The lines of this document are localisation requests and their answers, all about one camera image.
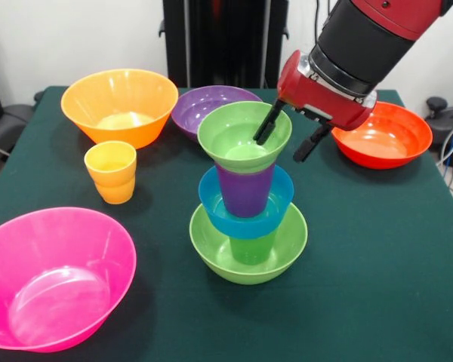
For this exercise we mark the small green plastic bowl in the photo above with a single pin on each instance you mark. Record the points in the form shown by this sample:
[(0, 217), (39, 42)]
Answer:
[(230, 132)]

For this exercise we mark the yellow plastic cup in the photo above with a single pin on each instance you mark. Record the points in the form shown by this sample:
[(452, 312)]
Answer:
[(111, 181)]

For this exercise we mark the red plastic bowl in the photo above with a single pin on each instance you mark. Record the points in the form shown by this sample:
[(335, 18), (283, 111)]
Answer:
[(396, 151)]

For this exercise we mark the large green plastic bowl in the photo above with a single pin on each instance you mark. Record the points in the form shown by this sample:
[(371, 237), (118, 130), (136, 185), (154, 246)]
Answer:
[(287, 256)]

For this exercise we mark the purple plastic bowl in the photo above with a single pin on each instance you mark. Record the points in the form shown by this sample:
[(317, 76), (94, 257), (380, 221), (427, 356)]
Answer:
[(192, 109)]

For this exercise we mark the black pedestal leg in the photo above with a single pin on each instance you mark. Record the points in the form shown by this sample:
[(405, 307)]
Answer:
[(441, 128), (15, 120)]

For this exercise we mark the purple plastic cup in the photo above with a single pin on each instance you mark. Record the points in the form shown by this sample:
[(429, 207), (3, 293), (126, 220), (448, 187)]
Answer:
[(245, 196)]

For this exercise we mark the green plastic cup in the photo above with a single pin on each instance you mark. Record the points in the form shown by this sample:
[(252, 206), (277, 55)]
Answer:
[(251, 250)]

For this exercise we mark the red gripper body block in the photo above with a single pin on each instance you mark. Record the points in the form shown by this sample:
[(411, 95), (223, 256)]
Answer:
[(317, 100)]

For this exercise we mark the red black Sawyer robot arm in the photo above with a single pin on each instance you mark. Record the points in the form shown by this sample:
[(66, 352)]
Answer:
[(370, 41)]

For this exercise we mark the dark green table cloth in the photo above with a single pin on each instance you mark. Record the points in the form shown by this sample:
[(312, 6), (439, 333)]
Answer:
[(226, 339)]

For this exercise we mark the large pink plastic bowl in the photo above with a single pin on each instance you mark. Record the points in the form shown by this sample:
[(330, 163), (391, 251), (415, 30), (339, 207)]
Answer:
[(56, 286)]

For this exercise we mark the orange plastic bowl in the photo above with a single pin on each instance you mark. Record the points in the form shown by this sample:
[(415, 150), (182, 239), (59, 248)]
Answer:
[(117, 128)]

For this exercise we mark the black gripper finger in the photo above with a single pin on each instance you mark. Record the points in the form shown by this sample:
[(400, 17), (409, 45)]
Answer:
[(312, 145), (270, 124)]

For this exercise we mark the blue plastic bowl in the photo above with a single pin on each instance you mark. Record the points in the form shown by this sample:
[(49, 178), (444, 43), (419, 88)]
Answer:
[(249, 228)]

